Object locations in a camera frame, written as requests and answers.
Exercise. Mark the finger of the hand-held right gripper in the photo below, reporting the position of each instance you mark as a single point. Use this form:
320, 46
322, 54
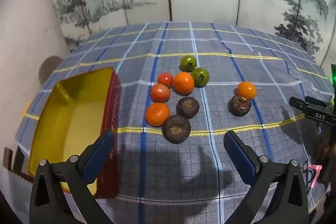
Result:
317, 116
315, 101

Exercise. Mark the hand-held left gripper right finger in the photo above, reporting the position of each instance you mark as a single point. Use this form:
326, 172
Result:
240, 155

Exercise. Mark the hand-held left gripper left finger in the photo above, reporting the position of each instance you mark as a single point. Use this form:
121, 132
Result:
99, 153

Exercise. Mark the red and gold tin box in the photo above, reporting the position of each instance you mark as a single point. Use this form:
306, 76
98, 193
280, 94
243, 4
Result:
73, 119

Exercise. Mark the dark brown mangosteen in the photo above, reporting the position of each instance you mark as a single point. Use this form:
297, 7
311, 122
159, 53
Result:
239, 107
176, 129
187, 107

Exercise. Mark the yellow-orange tangerine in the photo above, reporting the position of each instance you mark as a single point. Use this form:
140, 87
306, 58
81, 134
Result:
246, 90

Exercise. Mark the orange tangerine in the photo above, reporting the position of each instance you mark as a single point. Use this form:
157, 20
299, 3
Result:
183, 83
157, 114

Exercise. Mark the large red tomato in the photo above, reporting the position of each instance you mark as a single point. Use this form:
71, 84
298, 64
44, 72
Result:
160, 92

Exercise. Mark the green tomato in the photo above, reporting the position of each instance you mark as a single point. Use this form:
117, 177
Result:
188, 63
200, 77

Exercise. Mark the small red tomato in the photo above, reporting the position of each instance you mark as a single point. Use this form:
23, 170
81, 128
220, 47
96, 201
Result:
165, 79

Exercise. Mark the pink plastic clip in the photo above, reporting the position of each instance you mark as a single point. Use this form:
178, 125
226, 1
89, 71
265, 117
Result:
315, 168

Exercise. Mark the blue plaid tablecloth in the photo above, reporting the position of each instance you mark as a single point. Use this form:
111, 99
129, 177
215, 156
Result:
262, 134

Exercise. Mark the orange round cushion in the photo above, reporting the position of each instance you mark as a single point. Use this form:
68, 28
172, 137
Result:
27, 111

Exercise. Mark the brown cardboard piece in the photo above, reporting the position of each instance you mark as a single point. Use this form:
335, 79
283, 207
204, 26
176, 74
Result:
8, 158

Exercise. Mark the grey round millstone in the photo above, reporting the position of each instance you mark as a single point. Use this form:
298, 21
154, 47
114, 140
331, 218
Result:
50, 69

